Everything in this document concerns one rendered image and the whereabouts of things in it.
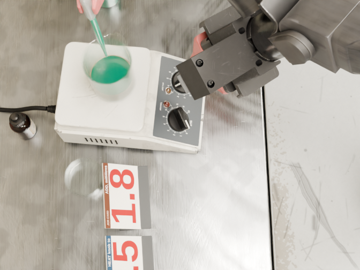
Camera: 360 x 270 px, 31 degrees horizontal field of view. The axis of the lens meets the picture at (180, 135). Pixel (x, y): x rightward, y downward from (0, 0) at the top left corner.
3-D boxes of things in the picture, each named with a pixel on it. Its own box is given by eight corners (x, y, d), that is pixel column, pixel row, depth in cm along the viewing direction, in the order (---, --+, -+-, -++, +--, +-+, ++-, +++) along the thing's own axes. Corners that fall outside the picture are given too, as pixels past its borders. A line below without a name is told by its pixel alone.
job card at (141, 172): (148, 165, 94) (145, 159, 90) (151, 228, 92) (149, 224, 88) (105, 169, 94) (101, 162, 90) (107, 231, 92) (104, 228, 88)
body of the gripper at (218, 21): (235, 101, 78) (272, 87, 72) (194, 25, 77) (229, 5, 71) (271, 78, 82) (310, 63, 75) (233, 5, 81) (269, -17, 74)
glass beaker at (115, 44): (126, 112, 88) (119, 92, 79) (83, 95, 88) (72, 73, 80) (147, 66, 89) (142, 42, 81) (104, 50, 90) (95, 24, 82)
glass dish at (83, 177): (91, 153, 95) (89, 149, 93) (112, 184, 94) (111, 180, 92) (59, 175, 94) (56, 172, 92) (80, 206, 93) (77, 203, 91)
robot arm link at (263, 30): (228, 28, 72) (266, 7, 66) (254, -5, 74) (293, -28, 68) (269, 72, 74) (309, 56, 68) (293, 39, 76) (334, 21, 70)
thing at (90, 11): (89, 21, 68) (82, 2, 63) (91, 10, 68) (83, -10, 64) (96, 22, 68) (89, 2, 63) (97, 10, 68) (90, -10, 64)
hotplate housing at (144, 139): (207, 70, 98) (209, 50, 90) (200, 156, 95) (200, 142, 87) (60, 59, 99) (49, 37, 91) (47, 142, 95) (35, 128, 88)
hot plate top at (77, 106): (152, 50, 90) (152, 47, 90) (143, 134, 87) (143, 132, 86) (66, 43, 91) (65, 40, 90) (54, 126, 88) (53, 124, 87)
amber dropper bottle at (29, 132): (23, 143, 95) (10, 131, 89) (12, 128, 96) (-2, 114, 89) (40, 132, 96) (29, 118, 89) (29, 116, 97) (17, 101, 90)
